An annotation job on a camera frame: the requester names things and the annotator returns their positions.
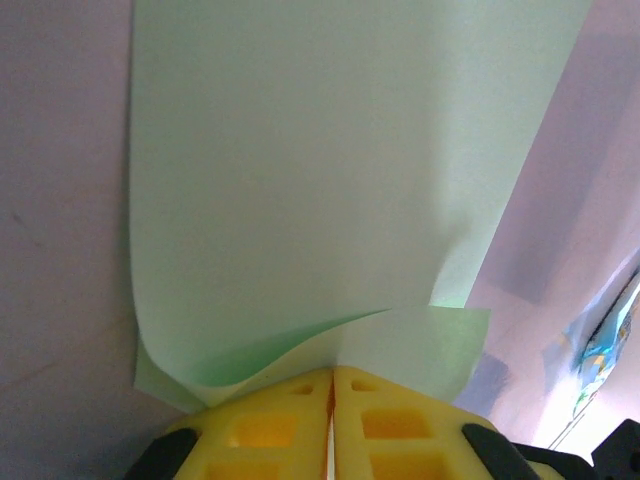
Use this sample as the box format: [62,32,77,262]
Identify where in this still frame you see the light green paper sheet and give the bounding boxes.
[122,0,594,416]

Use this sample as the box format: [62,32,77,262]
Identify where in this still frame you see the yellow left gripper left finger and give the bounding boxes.
[172,367,335,480]

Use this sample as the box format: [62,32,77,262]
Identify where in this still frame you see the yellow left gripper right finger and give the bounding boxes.
[332,365,495,480]

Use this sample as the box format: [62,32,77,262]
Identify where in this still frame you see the colourful blue snack packet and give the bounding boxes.
[559,269,640,406]

